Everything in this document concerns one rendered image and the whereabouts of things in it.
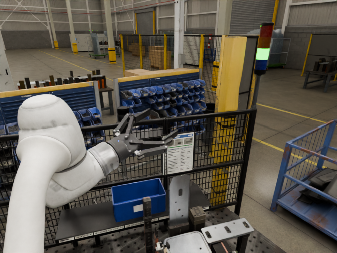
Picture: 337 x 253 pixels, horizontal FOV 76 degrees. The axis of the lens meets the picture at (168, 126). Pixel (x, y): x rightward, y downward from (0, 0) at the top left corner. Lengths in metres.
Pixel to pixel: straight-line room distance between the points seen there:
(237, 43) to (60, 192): 1.19
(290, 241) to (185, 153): 1.80
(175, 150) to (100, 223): 0.61
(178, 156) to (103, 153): 0.86
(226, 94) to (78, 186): 1.09
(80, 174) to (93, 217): 0.87
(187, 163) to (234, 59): 0.72
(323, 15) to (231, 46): 14.23
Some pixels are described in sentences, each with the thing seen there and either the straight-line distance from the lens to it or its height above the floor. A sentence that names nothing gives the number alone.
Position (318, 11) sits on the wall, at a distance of 15.66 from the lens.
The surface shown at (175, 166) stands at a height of 1.20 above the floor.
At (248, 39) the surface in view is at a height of 1.93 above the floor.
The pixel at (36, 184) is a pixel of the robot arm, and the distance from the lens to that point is 0.45.
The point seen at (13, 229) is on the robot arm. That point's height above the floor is 1.73.
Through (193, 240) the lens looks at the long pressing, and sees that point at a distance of 1.32.
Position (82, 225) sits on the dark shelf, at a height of 1.03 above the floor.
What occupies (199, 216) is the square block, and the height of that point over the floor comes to 1.06.
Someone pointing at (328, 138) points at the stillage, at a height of 0.67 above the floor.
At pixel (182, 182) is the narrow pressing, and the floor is 1.30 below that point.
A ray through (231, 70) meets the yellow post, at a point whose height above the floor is 1.81.
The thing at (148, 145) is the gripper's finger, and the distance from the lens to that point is 0.69.
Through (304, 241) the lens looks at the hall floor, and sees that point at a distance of 2.96.
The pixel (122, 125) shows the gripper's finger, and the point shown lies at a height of 1.74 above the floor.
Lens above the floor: 2.02
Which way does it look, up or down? 23 degrees down
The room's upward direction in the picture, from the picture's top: straight up
